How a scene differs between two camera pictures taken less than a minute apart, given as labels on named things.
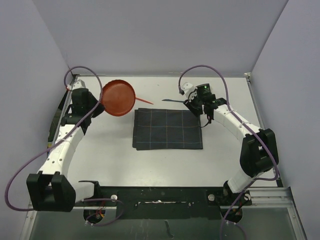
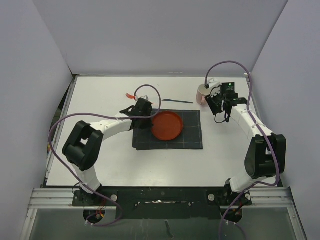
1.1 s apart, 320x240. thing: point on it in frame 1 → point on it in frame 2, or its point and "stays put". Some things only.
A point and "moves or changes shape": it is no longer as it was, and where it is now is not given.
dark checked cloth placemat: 160,129 stays put
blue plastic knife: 168,100 stays put
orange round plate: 118,97 → 167,125
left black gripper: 100,108 → 148,125
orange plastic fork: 144,100 moves or changes shape
